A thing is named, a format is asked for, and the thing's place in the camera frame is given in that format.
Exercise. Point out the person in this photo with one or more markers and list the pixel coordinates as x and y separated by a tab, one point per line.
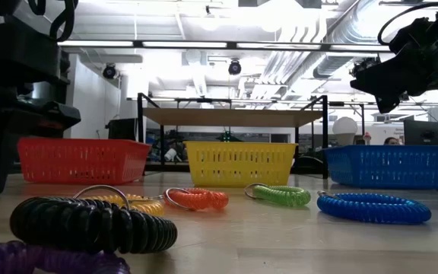
392	141

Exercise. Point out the yellow coil wristband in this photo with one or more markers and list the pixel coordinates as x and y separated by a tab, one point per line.
146	207

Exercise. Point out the wooden shelf riser black legs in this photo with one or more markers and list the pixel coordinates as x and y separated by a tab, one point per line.
226	117

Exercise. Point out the silver ventilation duct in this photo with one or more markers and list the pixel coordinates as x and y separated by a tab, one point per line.
333	64

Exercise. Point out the black device green lights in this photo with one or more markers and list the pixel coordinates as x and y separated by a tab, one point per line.
227	137

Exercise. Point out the white light bulb lamp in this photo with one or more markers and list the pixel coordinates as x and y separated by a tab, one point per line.
344	127

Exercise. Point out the purple coil wristband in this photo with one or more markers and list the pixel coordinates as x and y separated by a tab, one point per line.
32	260

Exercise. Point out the blue plastic basket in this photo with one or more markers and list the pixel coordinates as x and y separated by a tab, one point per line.
394	149

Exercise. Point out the long ceiling light bar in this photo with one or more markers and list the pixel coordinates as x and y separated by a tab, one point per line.
185	44

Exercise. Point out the yellow plastic basket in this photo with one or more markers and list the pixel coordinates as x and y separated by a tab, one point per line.
242	145

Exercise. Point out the red plastic basket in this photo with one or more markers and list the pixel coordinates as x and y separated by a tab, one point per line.
82	142

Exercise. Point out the black equipment box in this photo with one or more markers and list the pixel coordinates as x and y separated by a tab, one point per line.
122	129

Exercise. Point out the small red-capped bottle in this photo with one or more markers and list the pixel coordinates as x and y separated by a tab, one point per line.
367	139

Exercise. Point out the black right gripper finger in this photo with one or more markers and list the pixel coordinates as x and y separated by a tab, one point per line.
371	87
384	70

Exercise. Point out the blue coil wristband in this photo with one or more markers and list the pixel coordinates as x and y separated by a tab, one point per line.
375	209

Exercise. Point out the black metal table frame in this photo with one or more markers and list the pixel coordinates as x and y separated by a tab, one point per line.
165	166

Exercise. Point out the black computer monitor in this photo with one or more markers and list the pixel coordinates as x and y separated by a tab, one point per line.
423	132

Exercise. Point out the orange coil wristband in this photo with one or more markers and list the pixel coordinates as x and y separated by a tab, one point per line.
204	198

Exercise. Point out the black coil wristband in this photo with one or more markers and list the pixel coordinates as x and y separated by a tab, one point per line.
89	228

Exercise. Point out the green coil wristband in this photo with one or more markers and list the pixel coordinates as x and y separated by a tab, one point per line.
283	196

